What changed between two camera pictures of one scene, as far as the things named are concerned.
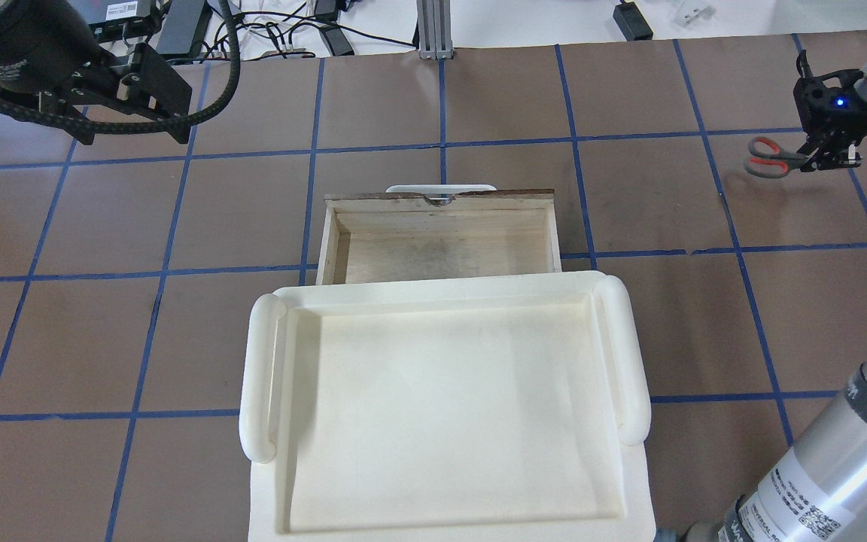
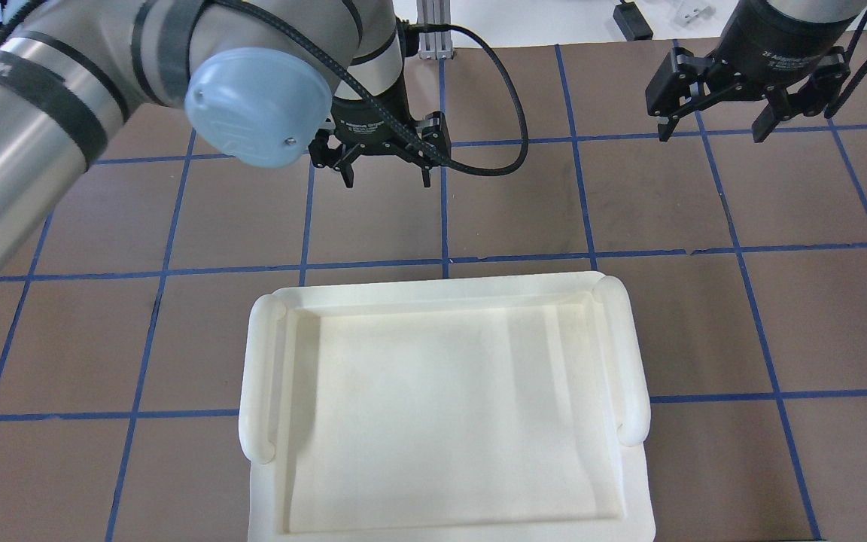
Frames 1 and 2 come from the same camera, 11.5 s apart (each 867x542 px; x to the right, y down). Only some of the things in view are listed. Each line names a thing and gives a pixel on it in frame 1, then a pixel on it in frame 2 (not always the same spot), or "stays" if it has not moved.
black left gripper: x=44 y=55 to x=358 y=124
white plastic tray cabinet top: x=445 y=406 stays
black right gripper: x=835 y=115 to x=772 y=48
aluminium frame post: x=434 y=29 stays
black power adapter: x=631 y=22 stays
